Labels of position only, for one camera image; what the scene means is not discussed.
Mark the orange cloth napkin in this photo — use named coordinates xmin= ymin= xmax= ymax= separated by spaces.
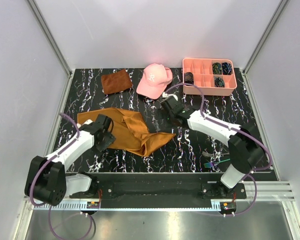
xmin=77 ymin=107 xmax=175 ymax=157

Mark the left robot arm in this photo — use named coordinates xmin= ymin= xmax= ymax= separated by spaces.
xmin=24 ymin=114 xmax=116 ymax=207

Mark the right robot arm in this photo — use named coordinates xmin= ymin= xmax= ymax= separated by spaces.
xmin=160 ymin=96 xmax=266 ymax=199

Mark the pink baseball cap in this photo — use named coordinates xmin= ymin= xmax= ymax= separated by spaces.
xmin=136 ymin=63 xmax=173 ymax=100

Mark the dark rolled sock left compartment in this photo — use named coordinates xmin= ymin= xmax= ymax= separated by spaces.
xmin=183 ymin=72 xmax=194 ymax=85

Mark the brown folded cloth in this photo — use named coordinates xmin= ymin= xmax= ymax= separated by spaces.
xmin=101 ymin=69 xmax=133 ymax=95

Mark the pink divided organizer tray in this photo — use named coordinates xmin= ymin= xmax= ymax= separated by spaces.
xmin=182 ymin=58 xmax=238 ymax=97

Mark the teal patterned rolled sock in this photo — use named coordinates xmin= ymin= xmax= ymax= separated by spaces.
xmin=214 ymin=76 xmax=225 ymax=88

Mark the silver fork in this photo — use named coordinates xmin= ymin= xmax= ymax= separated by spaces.
xmin=201 ymin=151 xmax=229 ymax=158

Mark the green patterned rolled sock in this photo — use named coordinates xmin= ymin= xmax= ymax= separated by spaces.
xmin=212 ymin=62 xmax=222 ymax=75

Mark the iridescent rainbow fork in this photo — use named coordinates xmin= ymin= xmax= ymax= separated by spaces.
xmin=203 ymin=158 xmax=230 ymax=168

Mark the blue patterned rolled sock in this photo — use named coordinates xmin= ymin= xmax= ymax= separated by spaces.
xmin=221 ymin=62 xmax=233 ymax=75

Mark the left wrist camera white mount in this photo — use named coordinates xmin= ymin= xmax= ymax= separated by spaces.
xmin=76 ymin=119 xmax=93 ymax=128

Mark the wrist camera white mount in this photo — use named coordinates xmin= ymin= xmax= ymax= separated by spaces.
xmin=161 ymin=92 xmax=178 ymax=101
xmin=76 ymin=119 xmax=93 ymax=128

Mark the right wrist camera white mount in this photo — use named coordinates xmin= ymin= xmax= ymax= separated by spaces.
xmin=161 ymin=92 xmax=178 ymax=101

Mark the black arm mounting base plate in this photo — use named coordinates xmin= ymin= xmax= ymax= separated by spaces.
xmin=70 ymin=173 xmax=247 ymax=211

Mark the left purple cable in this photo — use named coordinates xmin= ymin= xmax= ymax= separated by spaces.
xmin=27 ymin=112 xmax=96 ymax=240

